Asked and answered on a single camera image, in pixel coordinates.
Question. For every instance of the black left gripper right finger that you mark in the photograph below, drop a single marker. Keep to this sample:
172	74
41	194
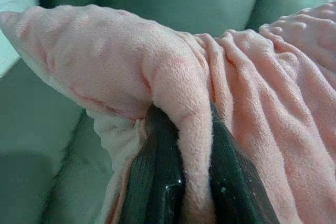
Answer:
231	187

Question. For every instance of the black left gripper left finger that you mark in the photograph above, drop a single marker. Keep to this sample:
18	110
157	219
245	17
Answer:
157	176

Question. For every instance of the pink fleece pillow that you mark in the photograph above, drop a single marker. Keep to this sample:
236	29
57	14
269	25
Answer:
118	64

